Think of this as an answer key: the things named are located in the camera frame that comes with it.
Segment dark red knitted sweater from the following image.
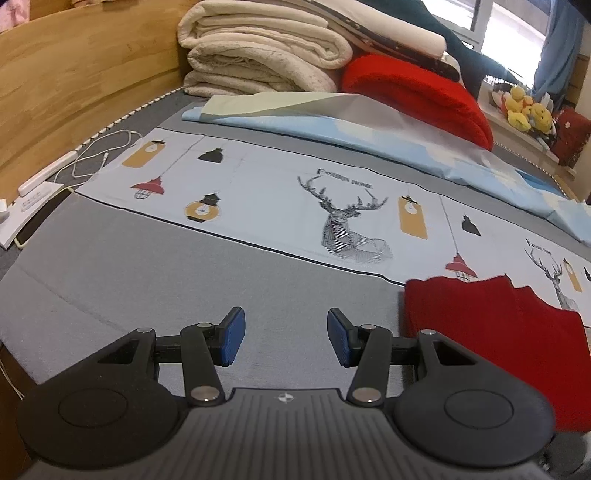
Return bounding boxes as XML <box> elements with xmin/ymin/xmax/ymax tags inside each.
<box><xmin>404</xmin><ymin>276</ymin><xmax>590</xmax><ymax>433</ymax></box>

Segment printed deer bed sheet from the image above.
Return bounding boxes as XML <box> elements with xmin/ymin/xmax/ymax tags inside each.
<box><xmin>81</xmin><ymin>128</ymin><xmax>590</xmax><ymax>320</ymax></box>

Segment smartphone yellow case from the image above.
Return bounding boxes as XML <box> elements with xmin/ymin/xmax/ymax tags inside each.
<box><xmin>14</xmin><ymin>187</ymin><xmax>74</xmax><ymax>250</ymax></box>

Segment light blue folded quilt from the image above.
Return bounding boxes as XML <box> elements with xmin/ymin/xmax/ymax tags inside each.
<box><xmin>181</xmin><ymin>92</ymin><xmax>591</xmax><ymax>244</ymax></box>

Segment white power strip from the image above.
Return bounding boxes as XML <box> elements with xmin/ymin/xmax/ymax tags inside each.
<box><xmin>18</xmin><ymin>150</ymin><xmax>77</xmax><ymax>197</ymax></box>

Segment bright red fleece blanket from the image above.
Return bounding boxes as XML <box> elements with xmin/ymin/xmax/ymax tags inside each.
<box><xmin>341</xmin><ymin>54</ymin><xmax>494</xmax><ymax>151</ymax></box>

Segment yellow plush toys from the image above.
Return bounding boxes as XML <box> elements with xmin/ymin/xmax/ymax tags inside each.
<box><xmin>489</xmin><ymin>84</ymin><xmax>557</xmax><ymax>150</ymax></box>

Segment cream folded blankets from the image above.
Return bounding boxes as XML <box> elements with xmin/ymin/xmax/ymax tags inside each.
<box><xmin>177</xmin><ymin>1</ymin><xmax>353</xmax><ymax>97</ymax></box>

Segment dark teal garment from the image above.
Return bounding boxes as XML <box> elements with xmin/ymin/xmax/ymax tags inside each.
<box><xmin>363</xmin><ymin>0</ymin><xmax>518</xmax><ymax>99</ymax></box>

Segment dark red cushion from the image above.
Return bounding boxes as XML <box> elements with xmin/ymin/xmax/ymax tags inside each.
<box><xmin>551</xmin><ymin>106</ymin><xmax>591</xmax><ymax>168</ymax></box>

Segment blue curtain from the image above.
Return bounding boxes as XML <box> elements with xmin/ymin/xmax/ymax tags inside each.
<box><xmin>533</xmin><ymin>0</ymin><xmax>588</xmax><ymax>108</ymax></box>

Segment white charging cable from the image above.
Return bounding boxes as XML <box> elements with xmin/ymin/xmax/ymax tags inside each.
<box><xmin>54</xmin><ymin>128</ymin><xmax>143</xmax><ymax>186</ymax></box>

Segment wooden bed frame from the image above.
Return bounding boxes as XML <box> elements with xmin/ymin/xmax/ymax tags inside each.
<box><xmin>1</xmin><ymin>0</ymin><xmax>193</xmax><ymax>202</ymax></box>

